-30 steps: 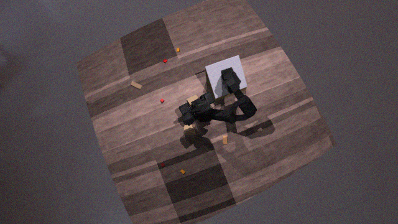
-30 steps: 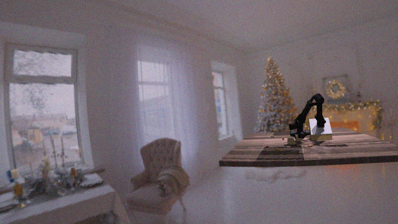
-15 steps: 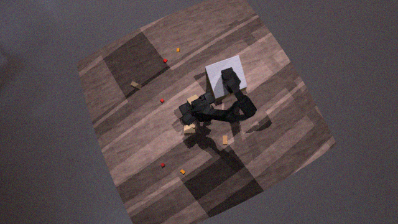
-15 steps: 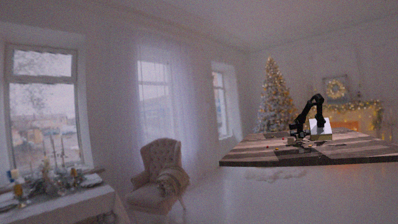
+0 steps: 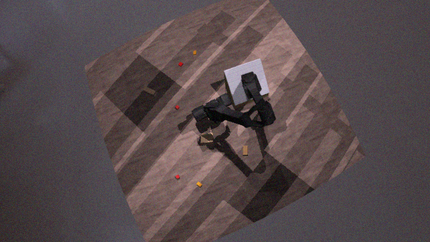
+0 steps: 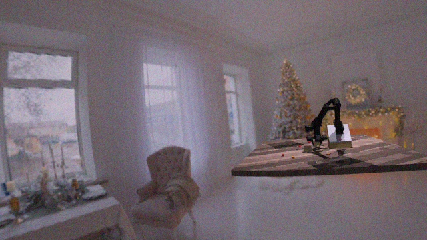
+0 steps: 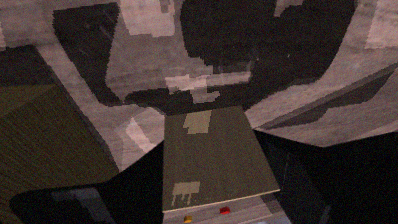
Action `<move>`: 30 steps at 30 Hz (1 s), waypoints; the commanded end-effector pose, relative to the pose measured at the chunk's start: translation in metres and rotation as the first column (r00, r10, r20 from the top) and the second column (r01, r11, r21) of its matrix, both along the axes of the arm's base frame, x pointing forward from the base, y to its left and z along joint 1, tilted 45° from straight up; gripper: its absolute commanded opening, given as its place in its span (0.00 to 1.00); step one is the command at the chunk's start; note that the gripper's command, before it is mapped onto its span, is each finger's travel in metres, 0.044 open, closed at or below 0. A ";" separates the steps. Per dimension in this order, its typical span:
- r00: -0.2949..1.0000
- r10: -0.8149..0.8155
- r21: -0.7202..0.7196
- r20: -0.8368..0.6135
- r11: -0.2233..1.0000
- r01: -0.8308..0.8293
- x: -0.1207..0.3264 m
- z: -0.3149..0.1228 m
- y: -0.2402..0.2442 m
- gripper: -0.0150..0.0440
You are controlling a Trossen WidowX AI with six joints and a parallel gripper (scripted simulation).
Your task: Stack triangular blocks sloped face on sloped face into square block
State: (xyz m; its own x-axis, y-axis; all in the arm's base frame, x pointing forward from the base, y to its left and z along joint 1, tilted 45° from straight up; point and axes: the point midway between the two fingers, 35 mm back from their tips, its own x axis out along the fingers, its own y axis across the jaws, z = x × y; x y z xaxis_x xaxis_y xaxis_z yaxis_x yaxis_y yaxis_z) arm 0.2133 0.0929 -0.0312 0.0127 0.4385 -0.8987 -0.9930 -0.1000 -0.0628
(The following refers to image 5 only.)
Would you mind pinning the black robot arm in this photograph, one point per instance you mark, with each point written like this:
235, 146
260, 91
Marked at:
218, 112

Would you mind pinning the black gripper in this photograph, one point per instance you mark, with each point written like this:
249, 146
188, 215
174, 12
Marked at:
226, 99

